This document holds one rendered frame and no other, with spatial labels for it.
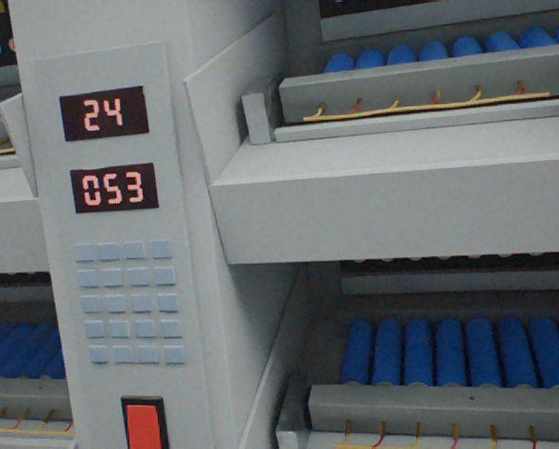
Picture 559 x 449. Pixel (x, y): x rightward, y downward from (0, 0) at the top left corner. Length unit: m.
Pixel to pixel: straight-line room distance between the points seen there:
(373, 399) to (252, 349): 0.08
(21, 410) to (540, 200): 0.37
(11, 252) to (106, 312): 0.07
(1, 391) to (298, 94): 0.30
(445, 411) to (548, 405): 0.06
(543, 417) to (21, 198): 0.31
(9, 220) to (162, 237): 0.09
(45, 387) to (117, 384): 0.14
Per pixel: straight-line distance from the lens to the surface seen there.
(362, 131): 0.31
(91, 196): 0.30
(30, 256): 0.35
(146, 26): 0.29
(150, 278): 0.30
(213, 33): 0.31
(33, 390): 0.46
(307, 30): 0.47
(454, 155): 0.27
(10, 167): 0.40
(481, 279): 0.44
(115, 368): 0.32
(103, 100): 0.30
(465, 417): 0.36
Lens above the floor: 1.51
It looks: 8 degrees down
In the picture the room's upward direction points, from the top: 5 degrees counter-clockwise
